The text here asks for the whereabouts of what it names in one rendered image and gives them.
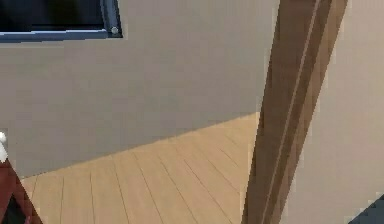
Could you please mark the blue framed window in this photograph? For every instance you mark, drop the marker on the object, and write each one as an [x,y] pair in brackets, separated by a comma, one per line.
[50,15]

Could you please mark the white round object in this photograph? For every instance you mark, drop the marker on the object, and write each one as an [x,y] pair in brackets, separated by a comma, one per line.
[2,146]

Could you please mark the dark red wooden furniture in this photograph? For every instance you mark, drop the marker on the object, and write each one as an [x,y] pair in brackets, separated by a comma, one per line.
[11,196]

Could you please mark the dark grey object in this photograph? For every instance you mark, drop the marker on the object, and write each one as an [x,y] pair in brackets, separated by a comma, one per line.
[371,213]

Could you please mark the brown wooden door frame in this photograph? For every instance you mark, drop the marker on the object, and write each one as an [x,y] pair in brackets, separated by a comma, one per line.
[293,116]

